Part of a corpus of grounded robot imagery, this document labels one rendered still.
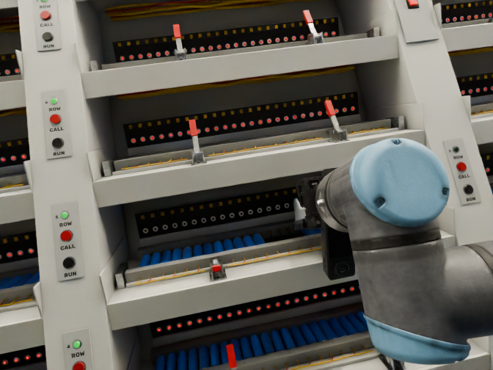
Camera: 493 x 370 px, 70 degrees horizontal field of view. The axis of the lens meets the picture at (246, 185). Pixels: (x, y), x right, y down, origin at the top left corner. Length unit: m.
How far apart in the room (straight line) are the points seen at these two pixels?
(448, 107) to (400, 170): 0.44
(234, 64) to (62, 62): 0.31
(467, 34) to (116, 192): 0.75
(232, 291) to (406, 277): 0.32
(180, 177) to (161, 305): 0.21
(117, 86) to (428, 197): 0.54
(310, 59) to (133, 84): 0.34
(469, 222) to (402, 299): 0.40
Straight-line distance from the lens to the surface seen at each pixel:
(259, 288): 0.61
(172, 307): 0.61
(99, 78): 0.71
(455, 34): 0.88
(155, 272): 0.65
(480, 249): 0.43
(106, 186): 0.64
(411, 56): 0.80
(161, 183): 0.62
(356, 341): 0.72
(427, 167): 0.38
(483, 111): 0.91
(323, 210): 0.48
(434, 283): 0.38
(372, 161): 0.36
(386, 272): 0.37
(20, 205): 0.69
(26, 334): 0.68
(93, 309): 0.63
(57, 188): 0.66
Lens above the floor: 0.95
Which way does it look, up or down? 10 degrees up
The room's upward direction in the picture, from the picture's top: 11 degrees counter-clockwise
